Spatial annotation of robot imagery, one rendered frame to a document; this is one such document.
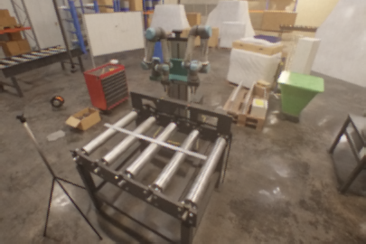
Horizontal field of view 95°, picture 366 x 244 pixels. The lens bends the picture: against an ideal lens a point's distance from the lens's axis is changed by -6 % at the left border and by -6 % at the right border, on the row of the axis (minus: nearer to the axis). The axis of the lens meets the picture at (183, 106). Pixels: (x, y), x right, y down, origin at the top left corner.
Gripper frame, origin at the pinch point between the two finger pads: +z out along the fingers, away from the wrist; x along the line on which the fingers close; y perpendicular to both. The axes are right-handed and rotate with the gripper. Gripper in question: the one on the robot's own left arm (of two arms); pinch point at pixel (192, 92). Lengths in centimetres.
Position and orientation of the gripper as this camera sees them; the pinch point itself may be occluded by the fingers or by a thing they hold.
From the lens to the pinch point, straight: 199.5
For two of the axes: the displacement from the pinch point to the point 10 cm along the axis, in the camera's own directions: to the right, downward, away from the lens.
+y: -4.5, 4.5, -7.7
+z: 0.0, 8.6, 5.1
